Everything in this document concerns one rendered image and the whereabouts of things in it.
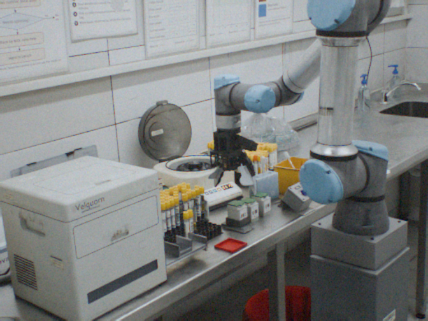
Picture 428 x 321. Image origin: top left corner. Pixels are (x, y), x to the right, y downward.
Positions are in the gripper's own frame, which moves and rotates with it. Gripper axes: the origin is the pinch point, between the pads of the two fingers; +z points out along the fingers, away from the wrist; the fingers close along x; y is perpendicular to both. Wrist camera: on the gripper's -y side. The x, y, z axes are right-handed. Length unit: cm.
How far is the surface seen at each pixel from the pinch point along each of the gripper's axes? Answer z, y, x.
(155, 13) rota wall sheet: -51, -27, -54
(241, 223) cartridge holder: 9.2, 1.9, 2.8
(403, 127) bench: 12, -144, -8
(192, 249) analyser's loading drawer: 7.9, 26.4, 4.7
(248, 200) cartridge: 5.2, -6.2, -0.4
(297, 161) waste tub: 3.5, -45.3, -6.8
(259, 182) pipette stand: 3.1, -17.8, -4.1
